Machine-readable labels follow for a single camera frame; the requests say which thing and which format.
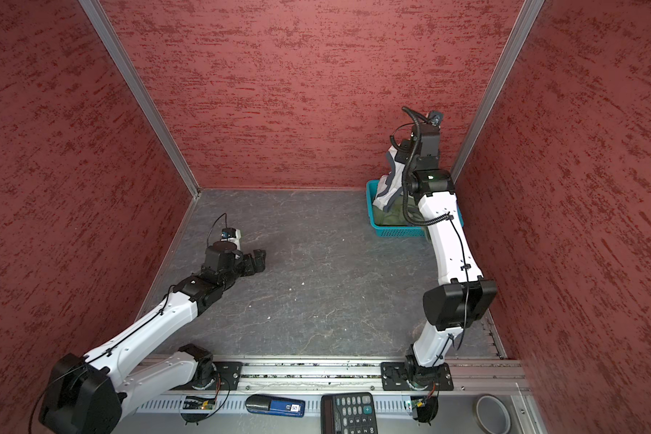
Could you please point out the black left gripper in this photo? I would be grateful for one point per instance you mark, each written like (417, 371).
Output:
(259, 260)

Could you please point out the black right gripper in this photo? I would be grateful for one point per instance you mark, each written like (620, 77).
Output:
(404, 146)

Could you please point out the white tank top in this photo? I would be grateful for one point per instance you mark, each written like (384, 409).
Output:
(390, 186)

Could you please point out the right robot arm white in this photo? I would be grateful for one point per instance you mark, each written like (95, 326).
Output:
(462, 294)

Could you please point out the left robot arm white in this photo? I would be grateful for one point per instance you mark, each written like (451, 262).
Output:
(94, 392)

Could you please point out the green grey tank top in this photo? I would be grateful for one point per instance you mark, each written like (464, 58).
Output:
(395, 217)

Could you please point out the teal plastic basket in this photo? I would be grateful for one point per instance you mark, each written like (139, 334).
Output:
(449, 203)

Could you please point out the blue black stapler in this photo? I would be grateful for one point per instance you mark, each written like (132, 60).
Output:
(275, 406)

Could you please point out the left small circuit board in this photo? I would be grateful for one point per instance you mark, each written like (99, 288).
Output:
(204, 404)

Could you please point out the small circuit board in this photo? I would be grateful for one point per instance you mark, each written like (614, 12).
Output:
(425, 410)
(204, 404)

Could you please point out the black calculator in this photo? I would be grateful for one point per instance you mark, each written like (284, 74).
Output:
(348, 413)

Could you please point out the right small circuit board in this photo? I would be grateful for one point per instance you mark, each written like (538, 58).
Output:
(425, 410)

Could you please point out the grey tape roll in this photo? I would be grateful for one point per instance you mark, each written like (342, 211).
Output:
(491, 414)

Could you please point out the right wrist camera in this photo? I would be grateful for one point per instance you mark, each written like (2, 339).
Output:
(435, 118)

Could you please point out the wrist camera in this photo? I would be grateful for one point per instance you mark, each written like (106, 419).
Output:
(435, 118)
(232, 235)

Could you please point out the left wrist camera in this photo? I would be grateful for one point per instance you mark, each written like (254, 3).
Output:
(232, 235)

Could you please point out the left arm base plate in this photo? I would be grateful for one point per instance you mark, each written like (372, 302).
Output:
(225, 374)

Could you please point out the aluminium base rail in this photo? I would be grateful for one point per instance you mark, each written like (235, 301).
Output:
(330, 374)

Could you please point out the white perforated cable strip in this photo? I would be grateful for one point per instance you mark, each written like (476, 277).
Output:
(386, 406)

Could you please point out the aluminium corner post right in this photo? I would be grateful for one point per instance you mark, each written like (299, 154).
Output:
(526, 18)

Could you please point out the aluminium corner post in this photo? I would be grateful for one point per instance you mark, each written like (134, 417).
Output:
(105, 30)
(526, 18)

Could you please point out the aluminium corner post left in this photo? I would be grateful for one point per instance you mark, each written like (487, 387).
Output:
(105, 30)

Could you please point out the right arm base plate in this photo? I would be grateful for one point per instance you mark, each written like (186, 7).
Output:
(396, 376)

